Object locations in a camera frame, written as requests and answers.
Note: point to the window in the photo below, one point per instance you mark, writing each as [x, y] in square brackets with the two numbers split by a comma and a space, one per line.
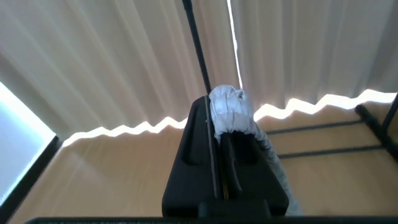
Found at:
[18, 143]

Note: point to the pale grey shorts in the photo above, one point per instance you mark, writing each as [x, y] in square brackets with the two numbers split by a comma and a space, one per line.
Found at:
[230, 112]

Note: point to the black clothes rack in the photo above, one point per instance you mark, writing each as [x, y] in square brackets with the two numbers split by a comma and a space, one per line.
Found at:
[197, 46]

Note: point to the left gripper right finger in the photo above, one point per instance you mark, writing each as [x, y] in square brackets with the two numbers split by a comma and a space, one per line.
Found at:
[258, 186]

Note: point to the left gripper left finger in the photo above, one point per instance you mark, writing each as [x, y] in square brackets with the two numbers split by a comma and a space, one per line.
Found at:
[189, 186]

